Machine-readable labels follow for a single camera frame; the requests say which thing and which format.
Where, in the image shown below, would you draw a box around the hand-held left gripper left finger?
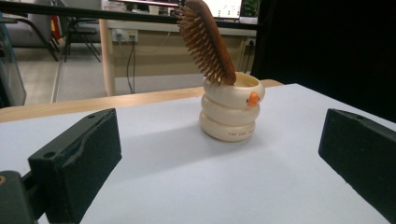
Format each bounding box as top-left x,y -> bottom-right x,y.
27,107 -> 123,224

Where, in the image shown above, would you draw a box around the computer monitor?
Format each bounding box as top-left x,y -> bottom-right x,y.
201,0 -> 244,21

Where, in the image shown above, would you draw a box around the black folding chair legs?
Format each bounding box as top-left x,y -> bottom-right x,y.
63,16 -> 103,63

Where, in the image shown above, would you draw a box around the white table mat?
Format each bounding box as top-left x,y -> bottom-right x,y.
0,82 -> 396,224

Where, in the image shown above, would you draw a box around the light wooden desk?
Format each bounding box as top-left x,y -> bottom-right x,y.
98,18 -> 260,98

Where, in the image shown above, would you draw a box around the wooden hairbrush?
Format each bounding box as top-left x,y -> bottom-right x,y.
177,0 -> 238,87

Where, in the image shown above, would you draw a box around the black horizontal bar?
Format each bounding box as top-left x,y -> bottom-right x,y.
0,0 -> 260,31

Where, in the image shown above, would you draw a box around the red canister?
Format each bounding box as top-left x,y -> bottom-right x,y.
49,14 -> 63,41

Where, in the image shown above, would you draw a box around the cream ringed cup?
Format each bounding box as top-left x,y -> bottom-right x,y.
198,71 -> 266,144

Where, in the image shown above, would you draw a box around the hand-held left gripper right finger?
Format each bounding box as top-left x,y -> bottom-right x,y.
318,107 -> 396,224

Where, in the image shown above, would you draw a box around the white wall power socket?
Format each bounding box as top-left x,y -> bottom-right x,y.
111,28 -> 140,43

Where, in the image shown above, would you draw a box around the black hanging cable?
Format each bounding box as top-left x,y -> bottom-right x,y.
125,39 -> 136,94

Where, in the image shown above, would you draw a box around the dark curtain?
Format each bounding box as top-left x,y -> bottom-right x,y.
249,0 -> 396,124

